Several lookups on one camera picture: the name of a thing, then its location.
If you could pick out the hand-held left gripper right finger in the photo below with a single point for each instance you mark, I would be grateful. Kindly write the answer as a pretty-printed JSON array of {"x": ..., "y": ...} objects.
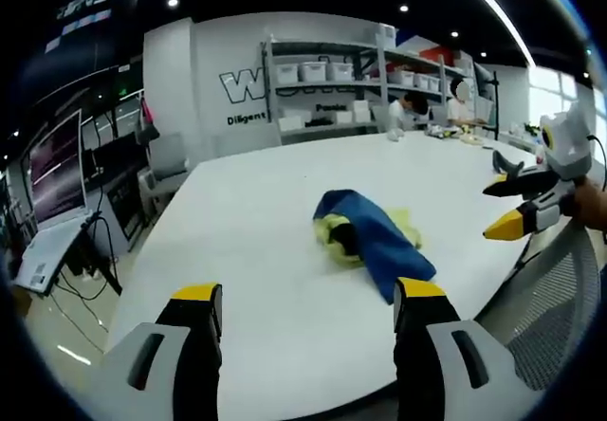
[{"x": 427, "y": 345}]

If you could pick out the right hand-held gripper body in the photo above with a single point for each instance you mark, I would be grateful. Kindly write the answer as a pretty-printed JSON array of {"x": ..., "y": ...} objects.
[{"x": 567, "y": 143}]

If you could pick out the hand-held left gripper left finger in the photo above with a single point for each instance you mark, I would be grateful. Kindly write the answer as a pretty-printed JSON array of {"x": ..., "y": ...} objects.
[{"x": 189, "y": 345}]

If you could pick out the blue and yellow garment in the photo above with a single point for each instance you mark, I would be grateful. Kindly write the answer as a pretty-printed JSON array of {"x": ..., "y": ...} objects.
[{"x": 374, "y": 236}]

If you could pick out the person's right hand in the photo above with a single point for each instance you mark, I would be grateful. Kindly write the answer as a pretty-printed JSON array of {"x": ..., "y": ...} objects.
[{"x": 590, "y": 203}]

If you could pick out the dark grey object on table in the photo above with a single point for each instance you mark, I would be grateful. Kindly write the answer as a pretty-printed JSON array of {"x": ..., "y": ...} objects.
[{"x": 506, "y": 164}]

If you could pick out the pile of small table items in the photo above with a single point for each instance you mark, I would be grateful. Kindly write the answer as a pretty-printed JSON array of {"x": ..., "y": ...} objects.
[{"x": 457, "y": 134}]

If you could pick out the black stand pole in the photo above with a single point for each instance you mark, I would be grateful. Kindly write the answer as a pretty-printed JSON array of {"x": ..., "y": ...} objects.
[{"x": 496, "y": 103}]

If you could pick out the grey mesh office chair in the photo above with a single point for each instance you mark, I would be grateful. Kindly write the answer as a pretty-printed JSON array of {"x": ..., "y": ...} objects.
[{"x": 555, "y": 307}]

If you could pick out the white crumpled object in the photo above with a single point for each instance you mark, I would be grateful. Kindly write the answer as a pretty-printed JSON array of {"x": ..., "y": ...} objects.
[{"x": 395, "y": 133}]

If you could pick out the white tilted table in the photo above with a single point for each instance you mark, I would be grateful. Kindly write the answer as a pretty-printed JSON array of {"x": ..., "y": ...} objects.
[{"x": 45, "y": 255}]

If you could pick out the grey metal storage shelf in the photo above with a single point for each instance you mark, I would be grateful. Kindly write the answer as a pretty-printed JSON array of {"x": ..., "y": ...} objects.
[{"x": 365, "y": 84}]

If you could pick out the white storage bin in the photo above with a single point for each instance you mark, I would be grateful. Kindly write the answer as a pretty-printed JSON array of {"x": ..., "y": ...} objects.
[
  {"x": 340, "y": 71},
  {"x": 313, "y": 71},
  {"x": 286, "y": 73}
]

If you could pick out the large tilted display screen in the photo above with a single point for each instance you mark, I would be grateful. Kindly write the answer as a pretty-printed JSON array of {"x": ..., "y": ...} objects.
[{"x": 57, "y": 170}]

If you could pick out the dark wall screen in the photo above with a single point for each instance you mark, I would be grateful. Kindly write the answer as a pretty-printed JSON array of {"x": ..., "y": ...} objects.
[{"x": 92, "y": 18}]

